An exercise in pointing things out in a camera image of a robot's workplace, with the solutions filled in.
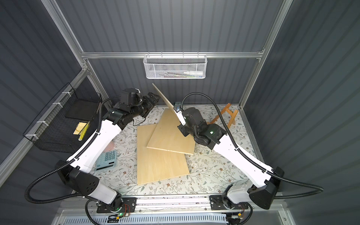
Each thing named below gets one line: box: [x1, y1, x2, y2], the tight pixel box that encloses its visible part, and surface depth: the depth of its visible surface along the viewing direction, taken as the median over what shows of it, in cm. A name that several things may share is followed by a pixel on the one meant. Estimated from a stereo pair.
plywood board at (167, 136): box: [146, 108, 196, 156], surface depth 91 cm
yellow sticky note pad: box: [73, 121, 88, 135], surface depth 76 cm
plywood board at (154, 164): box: [136, 123, 190, 186], surface depth 85 cm
